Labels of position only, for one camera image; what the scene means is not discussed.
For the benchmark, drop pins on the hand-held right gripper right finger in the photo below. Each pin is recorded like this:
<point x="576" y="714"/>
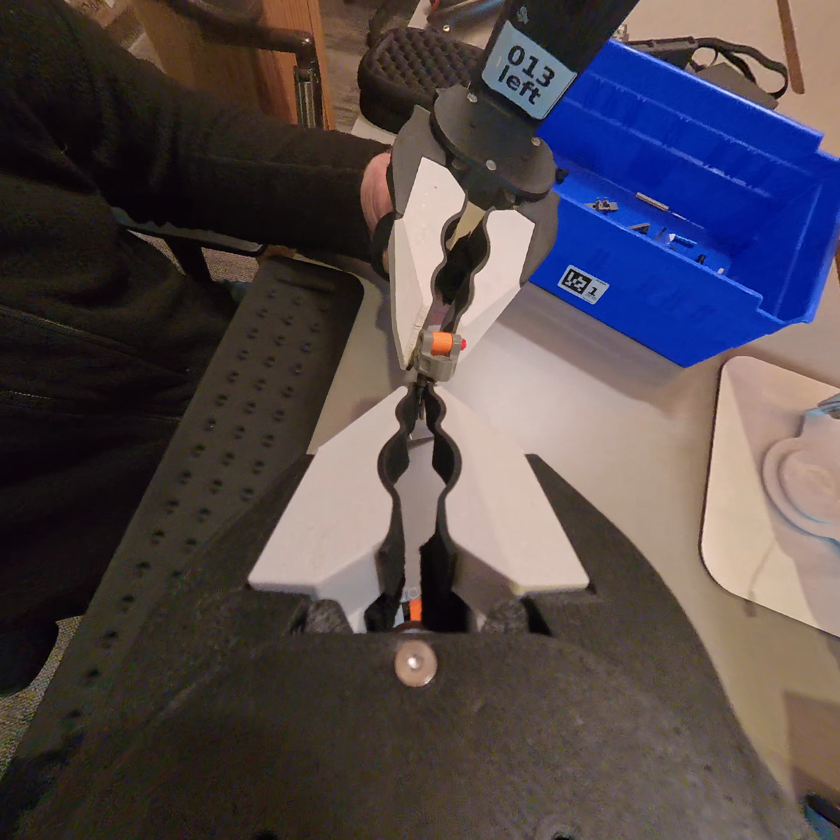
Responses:
<point x="512" y="525"/>

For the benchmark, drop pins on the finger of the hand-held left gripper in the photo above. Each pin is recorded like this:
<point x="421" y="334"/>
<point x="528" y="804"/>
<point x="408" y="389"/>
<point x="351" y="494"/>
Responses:
<point x="417" y="249"/>
<point x="505" y="256"/>

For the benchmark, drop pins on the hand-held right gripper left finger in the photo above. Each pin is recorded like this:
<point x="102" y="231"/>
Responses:
<point x="321" y="525"/>

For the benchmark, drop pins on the orange connector piece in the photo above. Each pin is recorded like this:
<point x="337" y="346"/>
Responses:
<point x="442" y="344"/>

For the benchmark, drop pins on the dark grey connector piece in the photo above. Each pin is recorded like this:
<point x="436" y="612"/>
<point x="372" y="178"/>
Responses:
<point x="433" y="367"/>

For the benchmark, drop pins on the person's left forearm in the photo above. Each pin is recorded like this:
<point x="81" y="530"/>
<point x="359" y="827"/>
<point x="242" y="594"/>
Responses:
<point x="229" y="177"/>

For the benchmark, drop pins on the person's left hand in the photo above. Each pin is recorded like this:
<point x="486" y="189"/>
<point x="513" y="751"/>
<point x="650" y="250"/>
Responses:
<point x="375" y="190"/>

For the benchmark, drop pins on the grey and orange brick model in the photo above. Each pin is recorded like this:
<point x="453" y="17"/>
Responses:
<point x="412" y="607"/>

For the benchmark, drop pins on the black perforated board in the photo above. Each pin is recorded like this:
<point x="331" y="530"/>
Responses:
<point x="229" y="426"/>

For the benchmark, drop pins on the blue plastic bin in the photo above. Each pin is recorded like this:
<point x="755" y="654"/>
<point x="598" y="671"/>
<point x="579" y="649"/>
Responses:
<point x="656" y="315"/>

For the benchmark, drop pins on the scattered small grey parts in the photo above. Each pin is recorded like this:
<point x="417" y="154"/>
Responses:
<point x="669" y="239"/>

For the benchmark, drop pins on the black chair armrest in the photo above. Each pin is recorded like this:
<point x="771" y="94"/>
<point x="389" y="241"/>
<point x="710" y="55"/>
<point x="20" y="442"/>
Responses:
<point x="308" y="85"/>

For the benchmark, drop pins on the wooden pillar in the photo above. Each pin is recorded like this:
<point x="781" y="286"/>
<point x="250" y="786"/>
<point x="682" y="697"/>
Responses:
<point x="229" y="72"/>

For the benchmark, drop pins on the dark flat strip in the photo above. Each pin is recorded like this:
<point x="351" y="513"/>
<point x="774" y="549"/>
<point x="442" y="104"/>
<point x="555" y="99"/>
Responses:
<point x="791" y="46"/>

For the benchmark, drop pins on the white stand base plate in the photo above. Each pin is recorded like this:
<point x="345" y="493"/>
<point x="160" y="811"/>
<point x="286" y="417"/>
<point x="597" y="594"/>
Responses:
<point x="741" y="459"/>

